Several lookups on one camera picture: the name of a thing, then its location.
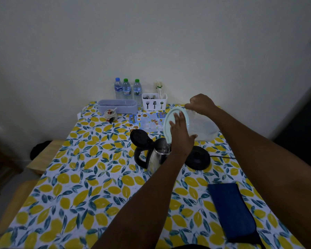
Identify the green cap water bottle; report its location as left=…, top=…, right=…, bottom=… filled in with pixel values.
left=133, top=79, right=143, bottom=105
left=122, top=78, right=132, bottom=99

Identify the white cutlery caddy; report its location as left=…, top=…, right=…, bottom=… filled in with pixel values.
left=142, top=93, right=168, bottom=111

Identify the translucent plastic bag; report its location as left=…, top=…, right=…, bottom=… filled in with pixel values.
left=185, top=109, right=220, bottom=142

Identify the person's left forearm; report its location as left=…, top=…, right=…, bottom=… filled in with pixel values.
left=91, top=150, right=213, bottom=249

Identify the wrapped chopsticks bundle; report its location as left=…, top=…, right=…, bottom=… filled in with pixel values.
left=155, top=81, right=164, bottom=99

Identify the steel kettle with black handle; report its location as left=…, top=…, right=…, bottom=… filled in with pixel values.
left=130, top=129, right=172, bottom=177

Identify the person's right forearm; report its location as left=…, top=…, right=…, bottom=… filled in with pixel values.
left=210, top=106, right=311, bottom=249

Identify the black kettle base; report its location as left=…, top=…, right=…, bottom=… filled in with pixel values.
left=185, top=146, right=211, bottom=171

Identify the blue printed snack packet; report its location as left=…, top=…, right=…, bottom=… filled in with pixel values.
left=129, top=112, right=167, bottom=133

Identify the blue cap water bottle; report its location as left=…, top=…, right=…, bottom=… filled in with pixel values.
left=114, top=77, right=123, bottom=99

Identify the dark blue cloth pouch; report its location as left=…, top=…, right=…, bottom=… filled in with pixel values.
left=207, top=183, right=262, bottom=245

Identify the lemon print tablecloth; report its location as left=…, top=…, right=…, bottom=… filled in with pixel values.
left=0, top=102, right=305, bottom=249

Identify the light green plate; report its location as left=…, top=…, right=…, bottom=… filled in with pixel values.
left=163, top=106, right=190, bottom=144

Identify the black bag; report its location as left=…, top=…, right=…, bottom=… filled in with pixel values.
left=30, top=140, right=52, bottom=160

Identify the light wooden bench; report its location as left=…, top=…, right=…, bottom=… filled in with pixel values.
left=26, top=139, right=65, bottom=175
left=0, top=179, right=39, bottom=236

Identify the lavender lunch box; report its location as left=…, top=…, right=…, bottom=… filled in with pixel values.
left=97, top=99, right=138, bottom=114

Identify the small jar with spoon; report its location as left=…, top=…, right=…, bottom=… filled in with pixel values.
left=104, top=107, right=118, bottom=123

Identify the person's left hand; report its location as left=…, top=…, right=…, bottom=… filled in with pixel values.
left=169, top=111, right=198, bottom=156

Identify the person's right hand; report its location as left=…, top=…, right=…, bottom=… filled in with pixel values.
left=184, top=94, right=217, bottom=117

